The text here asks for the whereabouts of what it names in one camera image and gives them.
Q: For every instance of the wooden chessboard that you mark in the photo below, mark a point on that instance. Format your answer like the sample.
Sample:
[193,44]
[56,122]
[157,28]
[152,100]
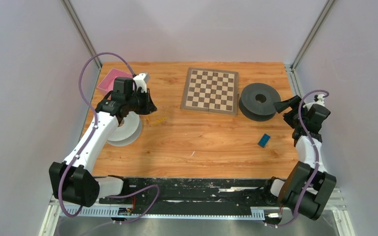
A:
[211,90]

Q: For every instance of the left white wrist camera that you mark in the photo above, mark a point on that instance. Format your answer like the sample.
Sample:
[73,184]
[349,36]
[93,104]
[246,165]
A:
[140,82]

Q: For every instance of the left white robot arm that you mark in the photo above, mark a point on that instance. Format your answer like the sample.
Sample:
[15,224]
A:
[71,179]

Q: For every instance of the pink plastic box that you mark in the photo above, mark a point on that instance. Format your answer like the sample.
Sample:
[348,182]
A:
[107,82]

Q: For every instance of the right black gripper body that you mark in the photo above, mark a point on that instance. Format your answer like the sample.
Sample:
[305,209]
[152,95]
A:
[292,117]

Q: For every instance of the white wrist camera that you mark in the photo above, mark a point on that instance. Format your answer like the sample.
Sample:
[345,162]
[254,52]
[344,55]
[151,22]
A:
[318,99]
[140,82]

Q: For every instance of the black cable spool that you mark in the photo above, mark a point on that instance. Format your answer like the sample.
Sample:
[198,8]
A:
[257,100]

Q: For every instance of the blue toy brick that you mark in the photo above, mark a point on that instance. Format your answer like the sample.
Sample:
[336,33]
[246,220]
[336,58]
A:
[264,140]

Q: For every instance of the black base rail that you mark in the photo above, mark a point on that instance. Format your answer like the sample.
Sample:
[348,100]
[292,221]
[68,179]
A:
[195,196]

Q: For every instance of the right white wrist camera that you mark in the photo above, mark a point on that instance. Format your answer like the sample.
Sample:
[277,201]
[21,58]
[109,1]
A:
[318,99]

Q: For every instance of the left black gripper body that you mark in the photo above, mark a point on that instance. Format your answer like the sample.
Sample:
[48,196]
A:
[138,102]

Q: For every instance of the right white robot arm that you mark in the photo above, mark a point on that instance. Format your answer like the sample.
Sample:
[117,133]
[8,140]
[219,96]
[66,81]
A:
[309,186]

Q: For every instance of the white cable spool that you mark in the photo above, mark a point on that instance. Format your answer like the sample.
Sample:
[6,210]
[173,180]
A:
[127,132]

